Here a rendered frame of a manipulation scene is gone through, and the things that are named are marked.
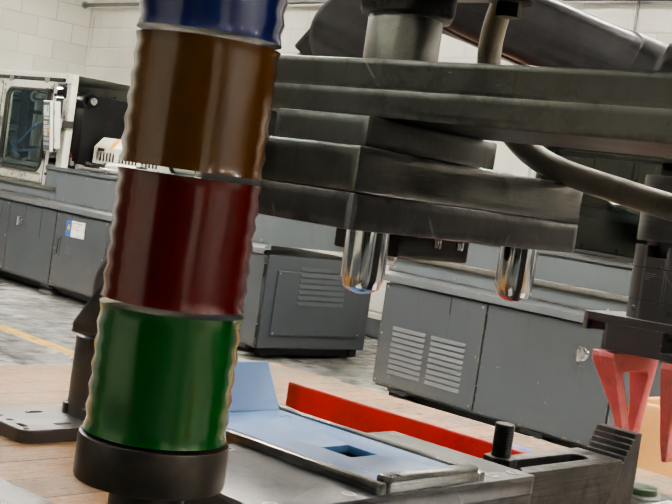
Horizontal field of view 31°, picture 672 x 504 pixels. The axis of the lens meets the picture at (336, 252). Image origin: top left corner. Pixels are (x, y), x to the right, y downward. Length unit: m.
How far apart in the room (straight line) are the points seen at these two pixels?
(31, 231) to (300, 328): 2.84
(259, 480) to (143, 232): 0.28
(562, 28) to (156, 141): 0.63
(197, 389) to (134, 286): 0.03
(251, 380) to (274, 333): 6.91
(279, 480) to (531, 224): 0.18
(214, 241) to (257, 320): 7.23
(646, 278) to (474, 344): 5.43
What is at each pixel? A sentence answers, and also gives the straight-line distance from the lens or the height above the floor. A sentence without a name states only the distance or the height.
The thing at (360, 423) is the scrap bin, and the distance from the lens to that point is 0.95.
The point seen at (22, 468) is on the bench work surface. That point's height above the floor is 0.90.
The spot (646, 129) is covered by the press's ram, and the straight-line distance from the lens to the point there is 0.48.
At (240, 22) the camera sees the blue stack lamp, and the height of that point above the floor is 1.16.
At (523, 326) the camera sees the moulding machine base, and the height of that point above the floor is 0.57.
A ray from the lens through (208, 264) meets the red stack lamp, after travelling 0.31.
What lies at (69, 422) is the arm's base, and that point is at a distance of 0.99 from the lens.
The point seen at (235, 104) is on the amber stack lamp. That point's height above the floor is 1.14.
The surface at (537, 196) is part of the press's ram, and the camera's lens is 0.63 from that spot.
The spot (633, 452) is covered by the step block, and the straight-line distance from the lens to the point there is 0.84.
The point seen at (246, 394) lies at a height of 1.00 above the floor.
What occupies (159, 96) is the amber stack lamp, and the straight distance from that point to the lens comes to 0.31.
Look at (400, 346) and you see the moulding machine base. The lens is 6.65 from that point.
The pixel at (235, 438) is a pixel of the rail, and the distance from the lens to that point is 0.64.
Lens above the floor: 1.12
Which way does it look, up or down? 3 degrees down
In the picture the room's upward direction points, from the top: 8 degrees clockwise
